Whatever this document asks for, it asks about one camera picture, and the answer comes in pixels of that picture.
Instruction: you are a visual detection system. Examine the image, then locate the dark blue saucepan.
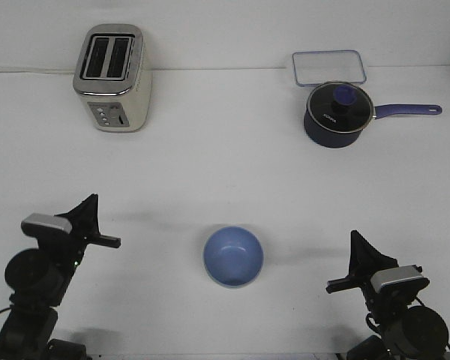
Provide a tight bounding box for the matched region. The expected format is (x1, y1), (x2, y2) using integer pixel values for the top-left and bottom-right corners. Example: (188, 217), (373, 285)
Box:
(304, 104), (443, 149)

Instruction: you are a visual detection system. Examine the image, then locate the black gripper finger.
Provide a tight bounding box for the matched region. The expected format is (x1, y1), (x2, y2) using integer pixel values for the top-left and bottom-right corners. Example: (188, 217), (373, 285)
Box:
(94, 193), (101, 236)
(349, 229), (360, 277)
(355, 230), (398, 274)
(57, 193), (96, 233)

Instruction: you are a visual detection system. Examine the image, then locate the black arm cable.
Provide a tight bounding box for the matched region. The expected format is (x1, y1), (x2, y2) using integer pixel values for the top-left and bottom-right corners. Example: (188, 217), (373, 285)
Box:
(365, 295), (450, 357)

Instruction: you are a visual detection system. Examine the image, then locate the glass pot lid blue knob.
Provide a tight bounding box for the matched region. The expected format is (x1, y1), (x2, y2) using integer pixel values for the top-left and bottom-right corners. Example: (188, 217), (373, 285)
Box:
(307, 82), (374, 134)

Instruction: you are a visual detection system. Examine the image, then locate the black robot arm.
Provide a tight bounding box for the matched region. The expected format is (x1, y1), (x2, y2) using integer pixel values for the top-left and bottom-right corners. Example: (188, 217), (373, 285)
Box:
(325, 230), (449, 359)
(0, 193), (121, 359)

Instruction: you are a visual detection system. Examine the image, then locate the blue bowl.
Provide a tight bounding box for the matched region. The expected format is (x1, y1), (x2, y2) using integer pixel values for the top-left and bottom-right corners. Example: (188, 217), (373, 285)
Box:
(202, 225), (265, 289)

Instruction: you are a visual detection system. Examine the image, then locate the green bowl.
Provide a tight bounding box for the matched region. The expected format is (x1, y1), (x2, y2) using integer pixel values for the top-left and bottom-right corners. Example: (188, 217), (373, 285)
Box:
(203, 259), (264, 289)

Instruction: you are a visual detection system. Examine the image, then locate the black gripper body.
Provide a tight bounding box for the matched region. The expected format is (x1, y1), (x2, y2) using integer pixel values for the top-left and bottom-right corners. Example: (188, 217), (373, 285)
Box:
(325, 258), (398, 308)
(54, 213), (122, 263)

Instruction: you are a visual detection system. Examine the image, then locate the cream and steel toaster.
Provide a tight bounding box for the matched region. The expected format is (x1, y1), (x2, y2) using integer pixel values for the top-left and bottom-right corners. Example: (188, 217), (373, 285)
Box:
(73, 23), (152, 133)

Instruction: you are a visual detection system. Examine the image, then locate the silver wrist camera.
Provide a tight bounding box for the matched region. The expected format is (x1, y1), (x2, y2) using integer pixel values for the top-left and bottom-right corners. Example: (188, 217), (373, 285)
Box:
(21, 213), (72, 239)
(370, 265), (430, 294)

